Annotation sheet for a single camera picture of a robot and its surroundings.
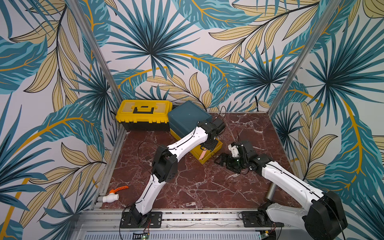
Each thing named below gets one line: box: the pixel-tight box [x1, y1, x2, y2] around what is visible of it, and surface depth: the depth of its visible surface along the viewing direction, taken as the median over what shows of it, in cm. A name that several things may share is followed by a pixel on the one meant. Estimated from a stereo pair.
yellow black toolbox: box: [115, 99, 173, 132], surface depth 99 cm
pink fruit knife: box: [199, 147, 207, 160], surface depth 90 cm
